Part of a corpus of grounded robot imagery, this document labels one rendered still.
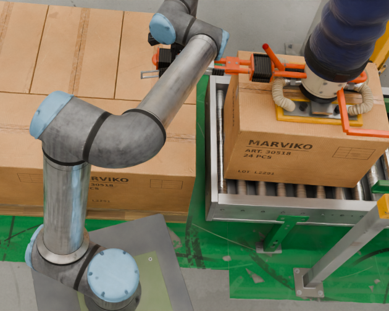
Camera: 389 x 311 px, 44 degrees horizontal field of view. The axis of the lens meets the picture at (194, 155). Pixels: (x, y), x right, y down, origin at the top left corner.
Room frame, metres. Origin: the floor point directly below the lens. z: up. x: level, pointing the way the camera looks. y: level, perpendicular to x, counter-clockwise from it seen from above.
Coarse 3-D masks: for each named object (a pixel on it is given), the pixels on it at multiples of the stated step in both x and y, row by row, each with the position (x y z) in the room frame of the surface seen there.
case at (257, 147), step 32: (256, 96) 1.22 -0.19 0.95; (288, 96) 1.25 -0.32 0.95; (352, 96) 1.32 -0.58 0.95; (224, 128) 1.29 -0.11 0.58; (256, 128) 1.07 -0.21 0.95; (288, 128) 1.10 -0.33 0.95; (320, 128) 1.13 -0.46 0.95; (384, 128) 1.19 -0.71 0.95; (224, 160) 1.12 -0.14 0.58; (256, 160) 1.06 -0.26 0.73; (288, 160) 1.08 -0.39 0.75; (320, 160) 1.10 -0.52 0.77; (352, 160) 1.12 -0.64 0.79
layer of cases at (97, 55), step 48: (0, 48) 1.53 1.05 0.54; (48, 48) 1.59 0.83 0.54; (96, 48) 1.65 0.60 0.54; (144, 48) 1.71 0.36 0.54; (0, 96) 1.24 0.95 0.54; (96, 96) 1.35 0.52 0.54; (144, 96) 1.41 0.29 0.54; (192, 96) 1.47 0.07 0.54; (0, 144) 1.00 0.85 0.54; (192, 144) 1.19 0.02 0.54; (0, 192) 0.88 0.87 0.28; (96, 192) 0.96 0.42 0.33; (144, 192) 0.99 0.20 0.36; (192, 192) 1.03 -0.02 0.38
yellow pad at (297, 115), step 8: (296, 104) 1.20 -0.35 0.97; (304, 104) 1.19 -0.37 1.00; (336, 104) 1.24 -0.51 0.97; (352, 104) 1.26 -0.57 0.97; (280, 112) 1.15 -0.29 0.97; (288, 112) 1.15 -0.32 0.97; (296, 112) 1.16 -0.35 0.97; (304, 112) 1.17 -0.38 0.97; (336, 112) 1.19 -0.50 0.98; (280, 120) 1.12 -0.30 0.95; (288, 120) 1.13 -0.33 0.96; (296, 120) 1.13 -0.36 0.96; (304, 120) 1.14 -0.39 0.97; (312, 120) 1.14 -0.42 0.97; (320, 120) 1.15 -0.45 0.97; (328, 120) 1.16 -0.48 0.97; (336, 120) 1.16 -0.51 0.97; (352, 120) 1.18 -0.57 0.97; (360, 120) 1.19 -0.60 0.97
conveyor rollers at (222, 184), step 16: (224, 96) 1.51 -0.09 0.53; (384, 160) 1.32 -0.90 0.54; (368, 176) 1.22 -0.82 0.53; (224, 192) 0.98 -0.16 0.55; (240, 192) 1.00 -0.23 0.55; (256, 192) 1.02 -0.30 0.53; (304, 192) 1.06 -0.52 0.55; (320, 192) 1.08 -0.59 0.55; (336, 192) 1.10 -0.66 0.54; (352, 192) 1.12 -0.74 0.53
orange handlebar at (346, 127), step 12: (216, 60) 1.24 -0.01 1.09; (228, 60) 1.24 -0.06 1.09; (240, 60) 1.26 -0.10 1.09; (228, 72) 1.20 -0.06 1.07; (240, 72) 1.21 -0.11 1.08; (276, 72) 1.23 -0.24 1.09; (288, 72) 1.25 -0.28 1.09; (300, 72) 1.26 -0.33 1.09; (348, 120) 1.08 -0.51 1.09; (348, 132) 1.03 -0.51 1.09; (360, 132) 1.04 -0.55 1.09; (372, 132) 1.05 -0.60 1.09; (384, 132) 1.06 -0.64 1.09
